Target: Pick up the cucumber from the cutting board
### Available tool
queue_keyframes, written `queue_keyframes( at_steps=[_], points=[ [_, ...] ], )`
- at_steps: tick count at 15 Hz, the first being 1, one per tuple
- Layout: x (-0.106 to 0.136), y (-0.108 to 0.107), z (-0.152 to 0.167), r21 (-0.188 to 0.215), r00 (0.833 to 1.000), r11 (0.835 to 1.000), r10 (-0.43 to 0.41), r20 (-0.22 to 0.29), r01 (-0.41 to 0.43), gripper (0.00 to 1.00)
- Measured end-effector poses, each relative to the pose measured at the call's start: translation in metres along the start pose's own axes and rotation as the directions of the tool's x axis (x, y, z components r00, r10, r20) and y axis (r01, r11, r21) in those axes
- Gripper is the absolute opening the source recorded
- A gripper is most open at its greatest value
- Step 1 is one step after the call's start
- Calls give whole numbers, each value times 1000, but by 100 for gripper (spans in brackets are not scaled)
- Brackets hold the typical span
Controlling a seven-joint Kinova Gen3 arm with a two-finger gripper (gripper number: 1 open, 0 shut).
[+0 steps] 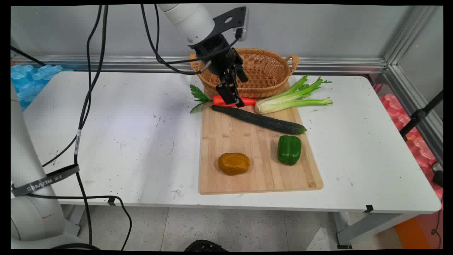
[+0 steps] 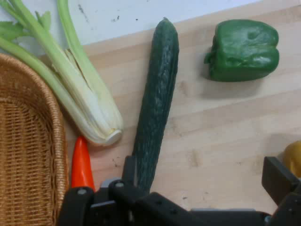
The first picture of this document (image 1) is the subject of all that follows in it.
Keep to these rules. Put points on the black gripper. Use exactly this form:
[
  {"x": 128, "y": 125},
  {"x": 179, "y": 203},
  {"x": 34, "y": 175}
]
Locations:
[{"x": 216, "y": 53}]

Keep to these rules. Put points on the long dark green cucumber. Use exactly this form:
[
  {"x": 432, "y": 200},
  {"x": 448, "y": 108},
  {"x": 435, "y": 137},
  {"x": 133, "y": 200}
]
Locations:
[{"x": 262, "y": 121}]

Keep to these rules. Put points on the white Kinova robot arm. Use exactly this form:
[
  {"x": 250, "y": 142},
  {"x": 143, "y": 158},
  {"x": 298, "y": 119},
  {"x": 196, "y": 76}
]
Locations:
[{"x": 187, "y": 21}]

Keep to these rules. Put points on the orange carrot with green leaves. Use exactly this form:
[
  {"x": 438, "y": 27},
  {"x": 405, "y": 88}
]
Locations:
[{"x": 252, "y": 101}]

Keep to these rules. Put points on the woven wicker basket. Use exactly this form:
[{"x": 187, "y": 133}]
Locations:
[{"x": 265, "y": 71}]

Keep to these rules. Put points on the pale green celery stalk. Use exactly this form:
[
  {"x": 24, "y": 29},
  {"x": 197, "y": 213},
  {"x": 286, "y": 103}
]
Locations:
[{"x": 276, "y": 105}]

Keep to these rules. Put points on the wooden cutting board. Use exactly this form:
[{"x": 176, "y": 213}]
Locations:
[{"x": 254, "y": 156}]

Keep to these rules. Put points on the brown potato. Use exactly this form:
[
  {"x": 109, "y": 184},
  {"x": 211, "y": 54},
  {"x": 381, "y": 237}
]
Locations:
[{"x": 233, "y": 164}]

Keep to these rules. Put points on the green bell pepper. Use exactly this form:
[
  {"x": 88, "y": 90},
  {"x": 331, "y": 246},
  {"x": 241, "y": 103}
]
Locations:
[{"x": 289, "y": 150}]

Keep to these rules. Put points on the black round floor object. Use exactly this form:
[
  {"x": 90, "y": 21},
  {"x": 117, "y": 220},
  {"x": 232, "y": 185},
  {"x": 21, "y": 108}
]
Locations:
[{"x": 205, "y": 246}]

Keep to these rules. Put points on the black tape strip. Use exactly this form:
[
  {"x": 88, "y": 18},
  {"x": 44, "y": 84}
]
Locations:
[
  {"x": 369, "y": 208},
  {"x": 111, "y": 201}
]

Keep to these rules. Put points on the black tripod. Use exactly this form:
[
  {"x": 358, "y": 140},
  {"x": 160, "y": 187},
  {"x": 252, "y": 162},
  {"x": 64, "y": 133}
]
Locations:
[{"x": 419, "y": 115}]

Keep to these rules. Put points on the grey metal table leg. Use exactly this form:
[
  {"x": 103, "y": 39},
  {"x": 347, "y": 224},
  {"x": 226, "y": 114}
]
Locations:
[{"x": 368, "y": 228}]

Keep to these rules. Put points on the red foam mat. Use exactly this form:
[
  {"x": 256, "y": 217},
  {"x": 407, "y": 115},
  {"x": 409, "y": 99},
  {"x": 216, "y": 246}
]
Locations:
[{"x": 423, "y": 152}]

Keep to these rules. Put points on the black power adapter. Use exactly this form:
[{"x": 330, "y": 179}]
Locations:
[{"x": 439, "y": 175}]

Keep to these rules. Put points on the wrist camera with black bracket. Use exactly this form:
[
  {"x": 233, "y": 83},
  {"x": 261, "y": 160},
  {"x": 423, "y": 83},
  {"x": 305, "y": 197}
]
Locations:
[{"x": 230, "y": 17}]

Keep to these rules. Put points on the long aluminium wall rail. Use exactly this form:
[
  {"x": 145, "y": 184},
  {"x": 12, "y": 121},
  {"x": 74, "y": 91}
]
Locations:
[{"x": 141, "y": 63}]

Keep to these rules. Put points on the aluminium corner post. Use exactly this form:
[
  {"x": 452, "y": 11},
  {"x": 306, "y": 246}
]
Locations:
[{"x": 407, "y": 39}]

